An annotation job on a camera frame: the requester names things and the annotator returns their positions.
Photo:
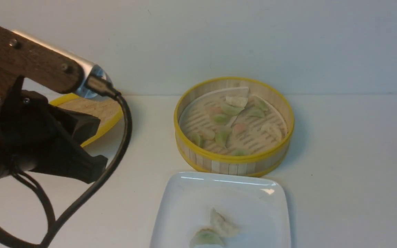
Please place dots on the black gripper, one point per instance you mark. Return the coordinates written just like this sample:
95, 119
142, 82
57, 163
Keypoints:
31, 140

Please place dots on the green steamed dumpling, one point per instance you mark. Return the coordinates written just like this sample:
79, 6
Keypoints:
206, 238

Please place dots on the white steamed dumpling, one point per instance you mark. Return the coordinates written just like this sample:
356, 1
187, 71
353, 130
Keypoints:
221, 226

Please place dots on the white square ceramic plate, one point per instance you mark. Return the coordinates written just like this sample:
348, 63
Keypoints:
256, 206

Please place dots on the yellow-rimmed woven steamer lid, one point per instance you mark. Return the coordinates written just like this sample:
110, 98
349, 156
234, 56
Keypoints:
107, 110

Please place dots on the green dumpling far left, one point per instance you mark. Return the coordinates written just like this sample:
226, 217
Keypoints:
197, 139

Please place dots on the pale dumpling lower left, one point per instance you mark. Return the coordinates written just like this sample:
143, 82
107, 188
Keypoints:
208, 134

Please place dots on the green dumpling lower centre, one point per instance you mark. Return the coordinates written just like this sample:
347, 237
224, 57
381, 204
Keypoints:
221, 136

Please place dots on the yellow-rimmed bamboo steamer basket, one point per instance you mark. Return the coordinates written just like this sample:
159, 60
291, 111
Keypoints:
252, 165

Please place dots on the green dumpling upper centre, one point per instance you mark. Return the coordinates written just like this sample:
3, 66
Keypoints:
230, 110

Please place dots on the green dumpling front edge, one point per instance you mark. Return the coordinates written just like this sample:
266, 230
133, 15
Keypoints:
240, 152

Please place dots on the white dumpling at top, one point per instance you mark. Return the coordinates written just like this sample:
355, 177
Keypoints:
237, 101

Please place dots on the green dumpling right of centre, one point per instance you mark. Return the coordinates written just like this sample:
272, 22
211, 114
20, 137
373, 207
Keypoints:
256, 112

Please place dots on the green dumpling upper right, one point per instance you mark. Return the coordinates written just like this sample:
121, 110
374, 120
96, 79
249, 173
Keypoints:
260, 104

